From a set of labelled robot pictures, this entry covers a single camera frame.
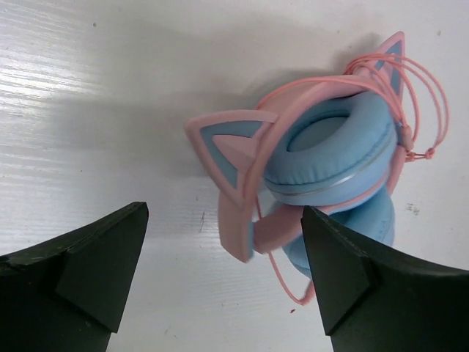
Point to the blue pink cat-ear headphones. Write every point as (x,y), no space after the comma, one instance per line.
(328,142)

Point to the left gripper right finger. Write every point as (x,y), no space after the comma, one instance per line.
(375,298)

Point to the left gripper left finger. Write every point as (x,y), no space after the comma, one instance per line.
(69,293)

